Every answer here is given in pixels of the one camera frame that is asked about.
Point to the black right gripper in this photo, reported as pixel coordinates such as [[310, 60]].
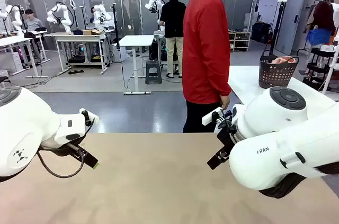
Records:
[[227, 136]]

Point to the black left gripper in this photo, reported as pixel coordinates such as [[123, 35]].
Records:
[[75, 145]]

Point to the dark perforated plastic basket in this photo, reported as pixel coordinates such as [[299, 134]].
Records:
[[276, 75]]

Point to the pink herringbone towel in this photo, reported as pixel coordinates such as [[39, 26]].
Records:
[[284, 60]]

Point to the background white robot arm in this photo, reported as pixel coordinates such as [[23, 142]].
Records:
[[102, 16], [14, 17], [155, 5], [62, 16]]

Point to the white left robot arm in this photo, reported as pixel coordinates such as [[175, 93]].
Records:
[[26, 118]]

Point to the person's right forearm red sleeve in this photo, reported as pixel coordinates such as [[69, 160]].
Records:
[[225, 81]]

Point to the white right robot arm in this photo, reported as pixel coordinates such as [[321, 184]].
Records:
[[265, 160]]

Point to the person's right hand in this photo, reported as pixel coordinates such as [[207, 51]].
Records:
[[225, 102]]

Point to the large white side table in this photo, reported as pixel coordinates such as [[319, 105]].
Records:
[[243, 81]]

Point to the grey plastic stool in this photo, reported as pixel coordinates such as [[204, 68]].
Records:
[[153, 71]]

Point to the person in red jacket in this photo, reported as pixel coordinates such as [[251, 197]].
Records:
[[205, 49]]

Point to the black office chair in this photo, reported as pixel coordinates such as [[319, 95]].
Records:
[[3, 80]]

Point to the white shoe shelf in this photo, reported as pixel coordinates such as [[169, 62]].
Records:
[[239, 41]]

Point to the flat cardboard box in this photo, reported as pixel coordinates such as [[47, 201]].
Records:
[[91, 32]]

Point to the small white standing desk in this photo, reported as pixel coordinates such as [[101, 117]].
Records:
[[136, 41]]

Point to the black bag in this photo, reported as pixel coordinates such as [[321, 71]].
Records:
[[260, 32]]

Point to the long white desk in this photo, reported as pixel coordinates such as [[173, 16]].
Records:
[[16, 39]]

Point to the black wheeled cart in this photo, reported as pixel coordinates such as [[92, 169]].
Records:
[[319, 61]]

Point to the seated person in grey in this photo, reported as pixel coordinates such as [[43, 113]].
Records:
[[34, 22]]

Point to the person in black shirt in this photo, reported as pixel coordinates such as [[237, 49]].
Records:
[[172, 20]]

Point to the grey door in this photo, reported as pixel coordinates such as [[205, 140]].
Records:
[[292, 20]]

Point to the blue garment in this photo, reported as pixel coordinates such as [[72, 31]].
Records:
[[319, 36]]

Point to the person in maroon top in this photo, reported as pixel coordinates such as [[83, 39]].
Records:
[[323, 17]]

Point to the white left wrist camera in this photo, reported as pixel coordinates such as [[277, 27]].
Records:
[[90, 115]]

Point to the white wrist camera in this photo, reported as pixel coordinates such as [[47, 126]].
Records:
[[210, 116], [90, 115]]

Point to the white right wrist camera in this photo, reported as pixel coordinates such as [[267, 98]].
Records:
[[210, 116]]

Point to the white metal rack frame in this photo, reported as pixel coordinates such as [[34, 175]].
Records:
[[332, 62]]

